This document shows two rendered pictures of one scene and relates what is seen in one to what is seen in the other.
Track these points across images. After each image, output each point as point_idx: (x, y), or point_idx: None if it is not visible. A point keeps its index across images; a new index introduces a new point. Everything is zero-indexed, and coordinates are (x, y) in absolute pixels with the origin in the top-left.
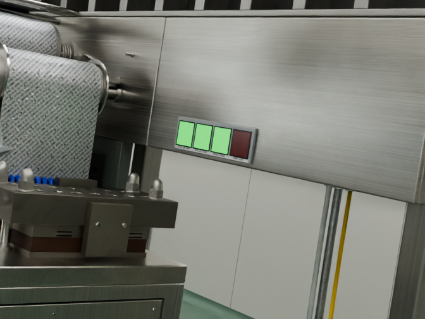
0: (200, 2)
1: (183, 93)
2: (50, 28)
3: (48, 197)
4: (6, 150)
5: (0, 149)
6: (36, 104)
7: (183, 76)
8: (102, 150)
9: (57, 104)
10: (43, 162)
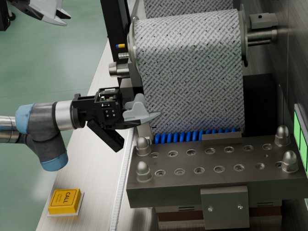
0: None
1: (298, 79)
2: None
3: (158, 189)
4: (152, 118)
5: (146, 119)
6: (173, 74)
7: (297, 57)
8: (276, 78)
9: (195, 70)
10: (194, 117)
